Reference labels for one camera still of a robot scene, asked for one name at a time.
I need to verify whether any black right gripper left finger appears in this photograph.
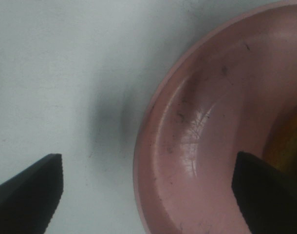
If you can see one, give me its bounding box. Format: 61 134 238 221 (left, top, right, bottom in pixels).
0 154 63 234

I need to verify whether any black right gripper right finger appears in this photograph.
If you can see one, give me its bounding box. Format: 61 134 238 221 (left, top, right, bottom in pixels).
231 152 297 234

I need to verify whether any pink round plate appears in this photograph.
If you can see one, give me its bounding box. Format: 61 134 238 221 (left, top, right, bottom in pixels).
133 0 297 234

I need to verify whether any toy burger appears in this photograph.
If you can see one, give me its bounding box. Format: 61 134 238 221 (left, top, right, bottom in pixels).
263 112 297 179

